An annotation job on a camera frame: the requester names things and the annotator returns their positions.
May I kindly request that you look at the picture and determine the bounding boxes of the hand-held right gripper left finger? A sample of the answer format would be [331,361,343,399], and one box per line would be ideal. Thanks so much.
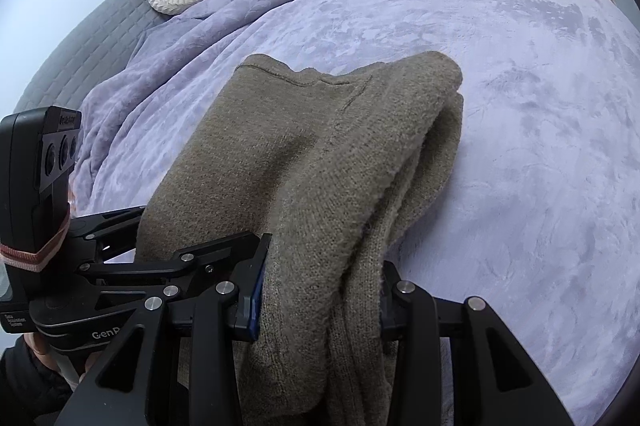
[57,233,273,426]

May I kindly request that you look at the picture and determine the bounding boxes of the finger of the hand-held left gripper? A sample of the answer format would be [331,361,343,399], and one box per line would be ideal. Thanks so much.
[80,233,264,293]
[70,206,146,257]

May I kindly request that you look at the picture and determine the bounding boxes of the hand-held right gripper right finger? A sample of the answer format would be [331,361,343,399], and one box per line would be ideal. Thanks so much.
[377,261,576,426]

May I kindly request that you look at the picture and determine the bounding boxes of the brown knitted sweater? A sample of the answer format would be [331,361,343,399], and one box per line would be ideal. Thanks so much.
[137,50,465,426]

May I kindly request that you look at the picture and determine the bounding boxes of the person's left forearm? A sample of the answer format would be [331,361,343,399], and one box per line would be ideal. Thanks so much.
[0,338,76,426]

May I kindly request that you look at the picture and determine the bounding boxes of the person's left hand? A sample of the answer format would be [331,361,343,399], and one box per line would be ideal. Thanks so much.
[25,331,102,387]

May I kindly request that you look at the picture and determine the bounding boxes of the grey quilted headboard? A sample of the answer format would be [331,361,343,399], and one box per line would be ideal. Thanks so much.
[15,0,226,117]

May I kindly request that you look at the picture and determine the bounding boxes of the lavender plush blanket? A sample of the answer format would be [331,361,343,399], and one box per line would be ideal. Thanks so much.
[70,0,640,426]

